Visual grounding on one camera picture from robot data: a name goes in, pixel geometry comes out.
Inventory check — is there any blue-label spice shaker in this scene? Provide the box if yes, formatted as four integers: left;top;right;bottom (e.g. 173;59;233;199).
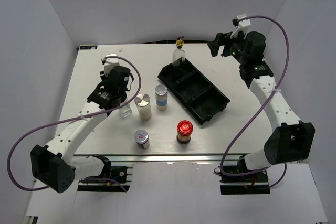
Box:
154;84;168;110

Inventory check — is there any left blue table sticker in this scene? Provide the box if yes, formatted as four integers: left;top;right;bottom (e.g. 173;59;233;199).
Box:
79;45;98;50

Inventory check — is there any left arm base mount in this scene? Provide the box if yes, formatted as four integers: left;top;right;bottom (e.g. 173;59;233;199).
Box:
77;156;133;193

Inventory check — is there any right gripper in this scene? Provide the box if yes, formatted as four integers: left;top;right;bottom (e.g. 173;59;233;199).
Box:
207;28;248;65

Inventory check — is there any silver-lid dark spice jar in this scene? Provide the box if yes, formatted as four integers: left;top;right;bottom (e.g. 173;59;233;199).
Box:
134;130;150;149

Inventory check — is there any red-lid brown sauce jar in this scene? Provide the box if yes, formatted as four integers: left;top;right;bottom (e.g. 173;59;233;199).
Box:
176;120;193;144

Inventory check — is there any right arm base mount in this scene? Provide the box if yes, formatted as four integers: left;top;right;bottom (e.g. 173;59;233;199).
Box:
214;155;270;195

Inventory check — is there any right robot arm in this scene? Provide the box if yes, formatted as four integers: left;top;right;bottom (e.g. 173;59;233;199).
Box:
208;31;316;182

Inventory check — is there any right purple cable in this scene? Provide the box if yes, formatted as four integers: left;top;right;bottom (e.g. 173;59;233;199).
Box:
214;14;290;188

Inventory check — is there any black three-compartment tray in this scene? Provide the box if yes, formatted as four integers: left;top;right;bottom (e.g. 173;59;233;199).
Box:
158;59;230;125

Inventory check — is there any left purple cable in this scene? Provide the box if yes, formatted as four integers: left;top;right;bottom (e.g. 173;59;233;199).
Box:
7;56;144;192

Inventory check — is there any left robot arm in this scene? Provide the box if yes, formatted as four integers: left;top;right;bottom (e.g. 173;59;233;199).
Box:
30;66;133;193

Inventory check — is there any purple cable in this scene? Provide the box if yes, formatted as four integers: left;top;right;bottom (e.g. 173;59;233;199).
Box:
7;56;144;192
214;14;290;188

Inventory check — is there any clear glass oil bottle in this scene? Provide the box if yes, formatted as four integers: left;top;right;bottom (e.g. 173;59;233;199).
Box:
119;101;132;118

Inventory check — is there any dark sauce glass bottle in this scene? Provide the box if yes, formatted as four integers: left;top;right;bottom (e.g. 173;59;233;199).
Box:
172;36;186;78

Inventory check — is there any silver-lid white powder jar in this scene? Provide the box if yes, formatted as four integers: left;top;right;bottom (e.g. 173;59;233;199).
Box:
134;93;152;121

